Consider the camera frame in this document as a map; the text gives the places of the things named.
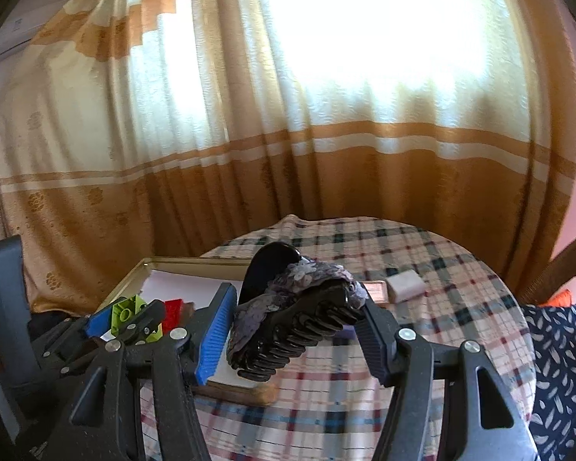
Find gold metal tin tray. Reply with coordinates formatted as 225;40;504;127
95;256;278;406

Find navy feather-print cushion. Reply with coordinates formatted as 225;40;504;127
521;300;576;461

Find white air conditioner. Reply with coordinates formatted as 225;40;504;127
0;2;46;62

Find copper embossed tin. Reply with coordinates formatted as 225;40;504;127
360;279;389;304

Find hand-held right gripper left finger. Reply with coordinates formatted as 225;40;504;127
58;282;238;461

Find white paper liner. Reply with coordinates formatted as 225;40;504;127
141;271;260;385

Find red building block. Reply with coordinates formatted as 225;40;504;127
163;298;195;330

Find wooden chair back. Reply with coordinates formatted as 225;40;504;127
518;240;576;305

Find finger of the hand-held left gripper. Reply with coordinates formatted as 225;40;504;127
120;299;167;347
43;310;123;351

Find black sequin hair clip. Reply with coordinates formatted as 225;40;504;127
225;242;369;384

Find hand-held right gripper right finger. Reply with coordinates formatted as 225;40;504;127
355;300;541;461

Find green printed building block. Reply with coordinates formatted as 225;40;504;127
109;296;165;342

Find cream and orange curtain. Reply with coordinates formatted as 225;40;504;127
0;0;576;313

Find white rectangular block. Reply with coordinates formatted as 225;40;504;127
385;270;425;303

